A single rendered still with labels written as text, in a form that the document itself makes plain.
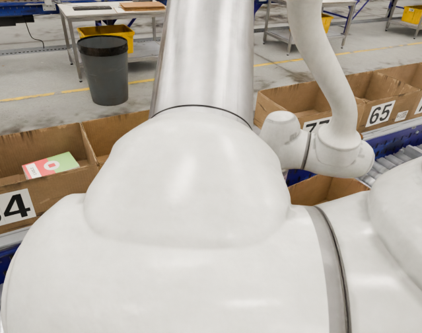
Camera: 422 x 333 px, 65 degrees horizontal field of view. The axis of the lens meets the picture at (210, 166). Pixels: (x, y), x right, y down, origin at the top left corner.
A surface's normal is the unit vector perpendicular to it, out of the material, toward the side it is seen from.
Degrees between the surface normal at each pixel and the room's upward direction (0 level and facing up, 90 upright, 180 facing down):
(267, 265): 19
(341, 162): 90
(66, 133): 90
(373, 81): 90
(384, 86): 89
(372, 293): 33
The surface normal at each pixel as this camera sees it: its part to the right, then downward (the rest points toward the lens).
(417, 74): -0.88, 0.24
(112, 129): 0.47, 0.53
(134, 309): -0.06, -0.23
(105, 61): 0.28, 0.63
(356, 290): -0.35, -0.47
